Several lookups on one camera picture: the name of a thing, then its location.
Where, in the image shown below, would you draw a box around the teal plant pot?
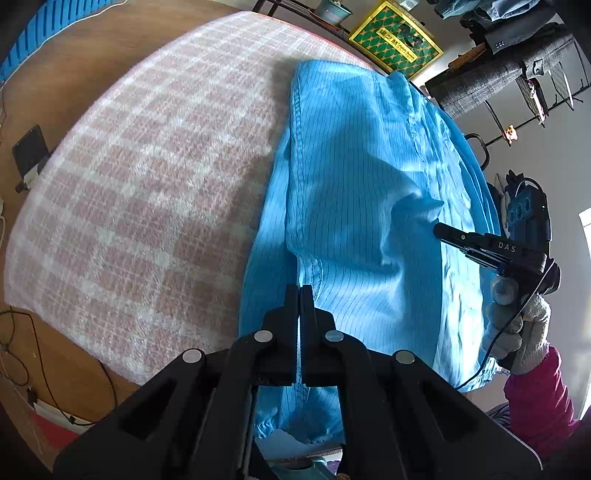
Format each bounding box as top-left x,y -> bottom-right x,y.
316,0 -> 354,26

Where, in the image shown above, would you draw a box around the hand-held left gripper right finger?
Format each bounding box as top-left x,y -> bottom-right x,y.
300,285 -> 543,480

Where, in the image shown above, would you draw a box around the denim clothes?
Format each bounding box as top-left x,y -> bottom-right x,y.
434,0 -> 495,21

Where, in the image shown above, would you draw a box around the person's right hand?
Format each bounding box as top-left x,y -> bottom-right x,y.
480,274 -> 552,376

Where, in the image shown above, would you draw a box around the yellow green patterned bag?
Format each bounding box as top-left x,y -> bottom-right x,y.
348,0 -> 444,79

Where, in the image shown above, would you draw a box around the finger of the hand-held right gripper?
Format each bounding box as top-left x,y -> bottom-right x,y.
462,249 -> 504,274
434,223 -> 497,259

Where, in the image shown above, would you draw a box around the pink plaid blanket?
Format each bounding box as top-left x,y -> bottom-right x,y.
4,11 -> 384,386

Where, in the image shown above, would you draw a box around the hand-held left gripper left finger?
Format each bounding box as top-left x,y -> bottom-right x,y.
53,285 -> 301,480

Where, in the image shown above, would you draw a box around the black floor cable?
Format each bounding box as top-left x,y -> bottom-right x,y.
0,309 -> 118,423

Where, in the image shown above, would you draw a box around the black wire clothes rack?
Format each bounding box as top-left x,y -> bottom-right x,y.
462,60 -> 580,169

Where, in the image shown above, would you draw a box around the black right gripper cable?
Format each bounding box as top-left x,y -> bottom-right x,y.
457,258 -> 557,392

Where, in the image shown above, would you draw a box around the black metal shelf rack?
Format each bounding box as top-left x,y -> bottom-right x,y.
253,0 -> 354,40

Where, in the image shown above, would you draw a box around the black phone on floor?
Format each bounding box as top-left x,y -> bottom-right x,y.
13,124 -> 49,192

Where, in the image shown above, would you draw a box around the dark blazer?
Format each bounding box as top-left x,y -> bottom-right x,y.
466,0 -> 571,58

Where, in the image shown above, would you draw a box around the grey plaid jacket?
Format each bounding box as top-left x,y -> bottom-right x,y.
425,32 -> 583,121

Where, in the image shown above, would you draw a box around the blue striped coat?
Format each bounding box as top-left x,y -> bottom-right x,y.
240,60 -> 504,444

